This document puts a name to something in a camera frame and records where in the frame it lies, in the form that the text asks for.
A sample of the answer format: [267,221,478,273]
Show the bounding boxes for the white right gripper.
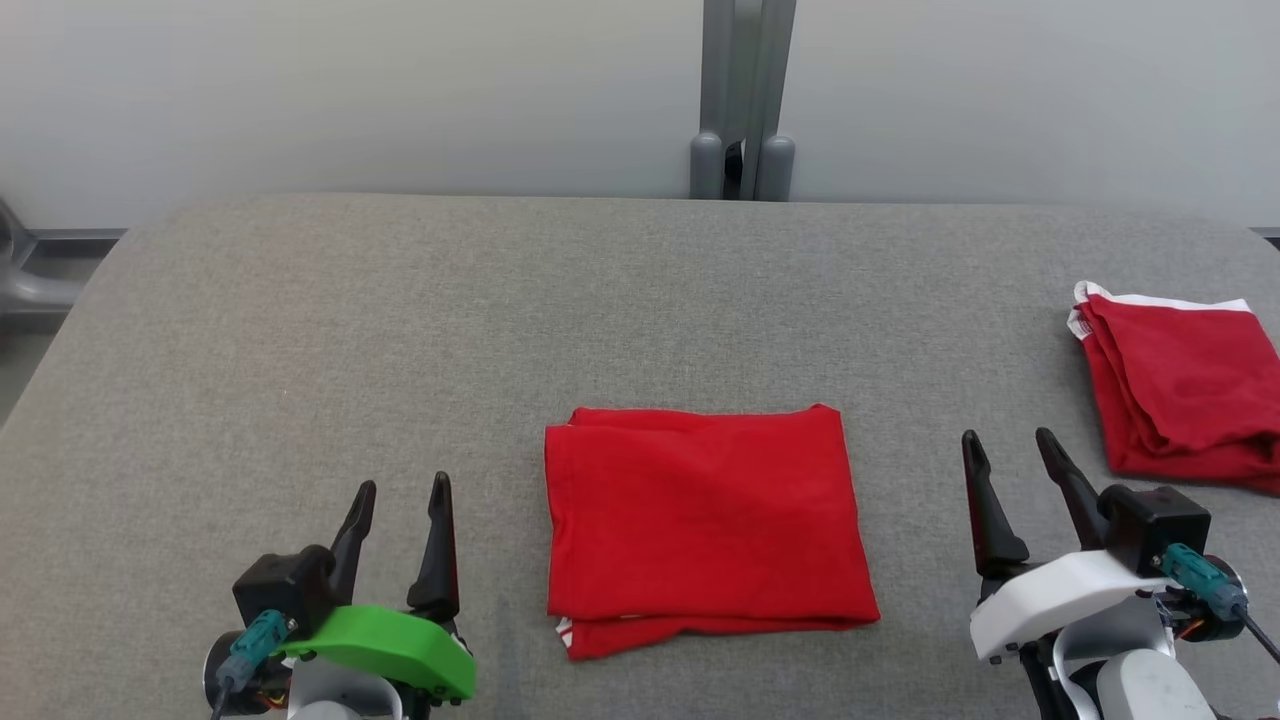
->
[961,427,1249,663]

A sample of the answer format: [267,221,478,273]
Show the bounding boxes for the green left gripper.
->
[204,471,478,718]

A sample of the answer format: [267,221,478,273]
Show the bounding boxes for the red shorts with white stripe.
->
[1067,280,1280,499]

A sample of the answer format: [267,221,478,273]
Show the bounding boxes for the red jersey with black numbers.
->
[544,402,883,664]

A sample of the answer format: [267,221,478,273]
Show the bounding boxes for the grey metal chair base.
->
[0,195,127,323]

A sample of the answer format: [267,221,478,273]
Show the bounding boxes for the left black cable teal plug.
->
[209,609,302,720]

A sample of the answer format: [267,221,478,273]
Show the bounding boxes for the black cable teal plug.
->
[209,609,302,720]
[1159,542,1280,667]

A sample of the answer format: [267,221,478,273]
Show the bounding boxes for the right black cable teal plug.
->
[1159,542,1280,667]

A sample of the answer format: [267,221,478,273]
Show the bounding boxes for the grey partition post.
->
[689,0,799,202]

